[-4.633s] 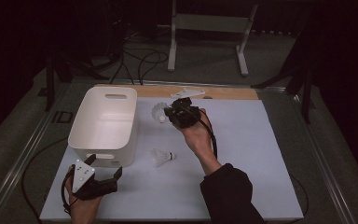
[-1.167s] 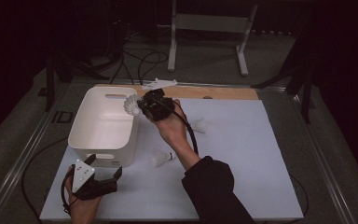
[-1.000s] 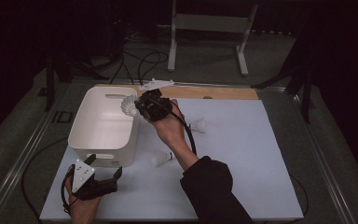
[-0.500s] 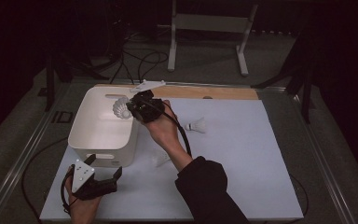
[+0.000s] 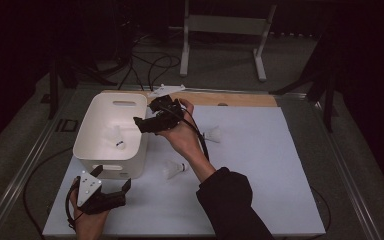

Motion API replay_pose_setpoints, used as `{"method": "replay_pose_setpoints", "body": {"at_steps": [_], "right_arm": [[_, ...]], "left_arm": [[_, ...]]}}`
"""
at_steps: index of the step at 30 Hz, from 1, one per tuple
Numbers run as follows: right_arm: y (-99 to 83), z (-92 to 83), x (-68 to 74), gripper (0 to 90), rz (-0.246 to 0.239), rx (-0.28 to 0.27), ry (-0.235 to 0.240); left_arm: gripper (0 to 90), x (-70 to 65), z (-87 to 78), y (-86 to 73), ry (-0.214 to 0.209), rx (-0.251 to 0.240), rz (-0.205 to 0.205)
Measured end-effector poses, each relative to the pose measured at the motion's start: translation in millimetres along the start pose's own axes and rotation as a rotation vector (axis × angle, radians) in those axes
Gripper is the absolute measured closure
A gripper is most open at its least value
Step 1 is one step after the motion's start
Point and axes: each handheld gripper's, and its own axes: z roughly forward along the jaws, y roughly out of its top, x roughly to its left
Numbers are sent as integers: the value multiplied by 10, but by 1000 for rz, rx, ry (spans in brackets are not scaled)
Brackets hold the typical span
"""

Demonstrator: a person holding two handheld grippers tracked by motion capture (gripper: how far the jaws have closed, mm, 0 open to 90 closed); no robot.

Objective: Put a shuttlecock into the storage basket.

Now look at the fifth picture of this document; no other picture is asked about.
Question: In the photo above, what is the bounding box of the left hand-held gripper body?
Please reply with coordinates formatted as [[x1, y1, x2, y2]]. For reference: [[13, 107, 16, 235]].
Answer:
[[75, 170, 128, 216]]

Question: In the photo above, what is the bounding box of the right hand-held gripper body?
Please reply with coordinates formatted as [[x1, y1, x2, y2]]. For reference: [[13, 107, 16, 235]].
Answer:
[[147, 83, 187, 134]]

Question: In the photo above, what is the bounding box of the white shuttlecock blue band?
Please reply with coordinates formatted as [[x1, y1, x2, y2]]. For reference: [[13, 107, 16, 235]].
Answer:
[[108, 124, 127, 150], [203, 125, 222, 144], [162, 159, 188, 180]]

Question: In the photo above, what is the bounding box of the white plastic storage bin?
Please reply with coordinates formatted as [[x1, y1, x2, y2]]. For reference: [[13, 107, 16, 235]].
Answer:
[[72, 92, 149, 180]]

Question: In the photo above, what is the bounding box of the person's right hand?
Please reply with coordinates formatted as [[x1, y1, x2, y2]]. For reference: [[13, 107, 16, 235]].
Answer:
[[157, 98, 206, 162]]

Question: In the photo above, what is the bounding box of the person's left hand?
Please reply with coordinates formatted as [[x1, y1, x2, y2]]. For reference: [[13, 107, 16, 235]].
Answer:
[[69, 187, 111, 240]]

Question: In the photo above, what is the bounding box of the black metal stand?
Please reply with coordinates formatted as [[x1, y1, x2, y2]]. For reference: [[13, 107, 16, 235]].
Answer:
[[48, 56, 118, 120]]

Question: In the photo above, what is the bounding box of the white table mat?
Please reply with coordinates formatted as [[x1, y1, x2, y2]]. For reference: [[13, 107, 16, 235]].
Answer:
[[42, 104, 326, 238]]

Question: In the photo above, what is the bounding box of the white metal stand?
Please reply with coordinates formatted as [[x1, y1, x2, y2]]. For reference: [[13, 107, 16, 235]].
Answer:
[[179, 0, 278, 83]]

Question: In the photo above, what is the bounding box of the dark tripod stand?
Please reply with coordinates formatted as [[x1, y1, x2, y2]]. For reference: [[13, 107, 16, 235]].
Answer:
[[269, 19, 339, 134]]

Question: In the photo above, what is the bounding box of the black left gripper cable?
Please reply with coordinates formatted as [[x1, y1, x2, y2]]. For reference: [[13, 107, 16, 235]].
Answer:
[[64, 176, 81, 232]]

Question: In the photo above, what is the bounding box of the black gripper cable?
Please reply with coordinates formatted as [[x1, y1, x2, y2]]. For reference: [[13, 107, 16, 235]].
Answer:
[[64, 176, 81, 232], [156, 103, 211, 161]]

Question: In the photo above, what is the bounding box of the black looped floor cable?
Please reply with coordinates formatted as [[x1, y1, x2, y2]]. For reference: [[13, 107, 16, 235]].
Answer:
[[146, 53, 182, 92]]

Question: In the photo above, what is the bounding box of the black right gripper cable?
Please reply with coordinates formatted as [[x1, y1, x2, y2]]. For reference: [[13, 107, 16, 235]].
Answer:
[[156, 103, 211, 161]]

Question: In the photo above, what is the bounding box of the black rectangular floor bracket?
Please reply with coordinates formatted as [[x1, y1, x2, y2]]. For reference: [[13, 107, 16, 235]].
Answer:
[[54, 118, 80, 133]]

